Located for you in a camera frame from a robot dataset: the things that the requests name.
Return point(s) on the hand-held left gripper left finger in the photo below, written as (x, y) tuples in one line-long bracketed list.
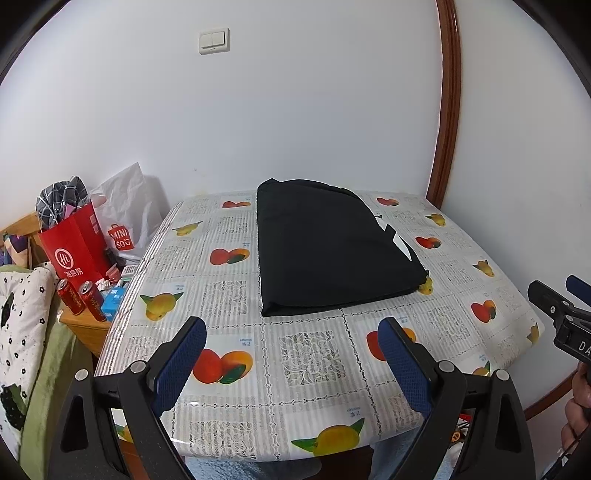
[(180, 362)]

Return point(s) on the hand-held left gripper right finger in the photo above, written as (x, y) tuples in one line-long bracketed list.
[(404, 364)]

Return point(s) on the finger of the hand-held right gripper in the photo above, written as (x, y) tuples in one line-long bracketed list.
[(581, 288), (549, 302)]

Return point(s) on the black blue white jacket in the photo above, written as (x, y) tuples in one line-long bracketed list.
[(323, 249)]

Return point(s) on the person's right hand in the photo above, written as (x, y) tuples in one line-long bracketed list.
[(578, 410)]

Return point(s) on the blue box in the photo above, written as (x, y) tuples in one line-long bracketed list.
[(113, 304)]

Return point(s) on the wooden nightstand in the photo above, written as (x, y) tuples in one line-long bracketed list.
[(87, 332)]

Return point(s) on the fruit print tablecloth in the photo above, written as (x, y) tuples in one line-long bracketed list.
[(300, 350)]

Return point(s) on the red drink can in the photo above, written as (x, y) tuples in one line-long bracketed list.
[(92, 302), (70, 297)]

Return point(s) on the light blue fuzzy cloth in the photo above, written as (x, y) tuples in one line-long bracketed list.
[(249, 470)]

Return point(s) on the green blanket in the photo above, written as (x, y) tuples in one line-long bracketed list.
[(51, 392)]

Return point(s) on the red paper bag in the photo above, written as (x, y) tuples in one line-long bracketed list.
[(78, 249)]

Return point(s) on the white flower print blanket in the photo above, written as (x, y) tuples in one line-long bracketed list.
[(23, 332)]

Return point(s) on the white plastic bag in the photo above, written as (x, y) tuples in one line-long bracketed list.
[(134, 207)]

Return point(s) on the plaid cloth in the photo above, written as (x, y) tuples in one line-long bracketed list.
[(60, 198)]

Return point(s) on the wooden bed headboard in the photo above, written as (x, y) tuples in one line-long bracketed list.
[(23, 225)]

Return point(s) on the brown wooden door frame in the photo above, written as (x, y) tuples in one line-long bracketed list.
[(450, 92)]

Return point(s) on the white wall light switch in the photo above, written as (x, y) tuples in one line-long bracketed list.
[(214, 41)]

